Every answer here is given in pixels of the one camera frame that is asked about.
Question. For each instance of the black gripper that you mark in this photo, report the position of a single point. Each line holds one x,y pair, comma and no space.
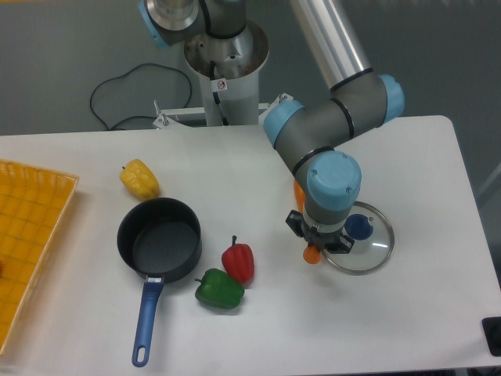
324,237

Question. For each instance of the long orange bread loaf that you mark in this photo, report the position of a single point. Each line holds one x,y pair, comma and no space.
311,253

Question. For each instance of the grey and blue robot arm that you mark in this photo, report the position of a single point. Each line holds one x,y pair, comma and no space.
307,140

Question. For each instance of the glass pot lid blue knob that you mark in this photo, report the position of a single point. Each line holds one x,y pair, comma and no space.
373,241

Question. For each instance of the red bell pepper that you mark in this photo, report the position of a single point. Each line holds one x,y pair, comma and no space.
238,261

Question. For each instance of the green bell pepper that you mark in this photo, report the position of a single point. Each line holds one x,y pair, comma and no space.
219,290

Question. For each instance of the yellow bell pepper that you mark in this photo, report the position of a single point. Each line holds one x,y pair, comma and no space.
139,180

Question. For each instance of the black object at table edge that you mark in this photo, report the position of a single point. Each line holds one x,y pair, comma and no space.
491,327

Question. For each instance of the yellow woven basket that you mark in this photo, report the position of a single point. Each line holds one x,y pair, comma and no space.
33,202

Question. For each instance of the black saucepan blue handle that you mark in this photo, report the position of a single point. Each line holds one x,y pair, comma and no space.
160,239

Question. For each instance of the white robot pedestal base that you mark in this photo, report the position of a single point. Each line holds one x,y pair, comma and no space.
228,71

